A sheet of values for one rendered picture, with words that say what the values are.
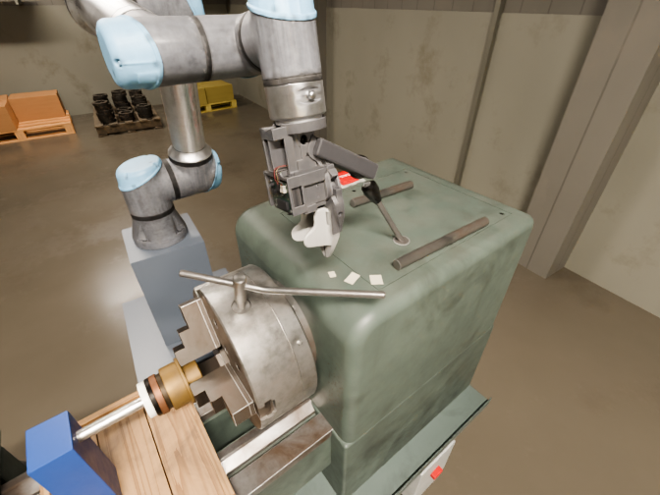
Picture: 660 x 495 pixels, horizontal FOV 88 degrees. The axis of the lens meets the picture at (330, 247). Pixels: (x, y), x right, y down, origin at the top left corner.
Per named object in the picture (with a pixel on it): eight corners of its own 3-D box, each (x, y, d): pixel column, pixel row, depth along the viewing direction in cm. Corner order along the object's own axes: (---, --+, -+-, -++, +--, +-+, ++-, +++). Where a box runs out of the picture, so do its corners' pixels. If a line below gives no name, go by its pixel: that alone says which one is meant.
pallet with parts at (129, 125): (150, 109, 645) (142, 81, 617) (166, 128, 553) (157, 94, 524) (92, 116, 604) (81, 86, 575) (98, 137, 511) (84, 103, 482)
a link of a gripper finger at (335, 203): (319, 229, 53) (311, 175, 49) (329, 226, 54) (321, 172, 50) (338, 238, 50) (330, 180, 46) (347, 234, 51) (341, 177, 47)
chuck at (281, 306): (246, 314, 96) (241, 235, 73) (309, 413, 81) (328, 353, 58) (235, 320, 94) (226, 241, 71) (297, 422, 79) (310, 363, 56)
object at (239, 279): (234, 318, 63) (230, 281, 55) (238, 308, 64) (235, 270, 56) (246, 320, 63) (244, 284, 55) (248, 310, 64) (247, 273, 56)
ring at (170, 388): (186, 341, 68) (137, 365, 64) (203, 374, 62) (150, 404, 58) (196, 368, 74) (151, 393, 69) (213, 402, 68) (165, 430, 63)
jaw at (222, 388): (243, 352, 69) (272, 395, 61) (247, 367, 72) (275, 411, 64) (188, 382, 63) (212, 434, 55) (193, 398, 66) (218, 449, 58)
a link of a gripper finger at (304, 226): (293, 259, 56) (282, 206, 52) (322, 247, 59) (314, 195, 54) (302, 266, 53) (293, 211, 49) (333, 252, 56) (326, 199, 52)
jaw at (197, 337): (229, 334, 74) (208, 284, 72) (236, 339, 70) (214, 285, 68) (177, 360, 68) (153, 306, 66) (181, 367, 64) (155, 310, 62)
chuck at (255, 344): (235, 320, 94) (226, 241, 71) (297, 422, 79) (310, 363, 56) (202, 336, 90) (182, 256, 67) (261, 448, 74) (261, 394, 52)
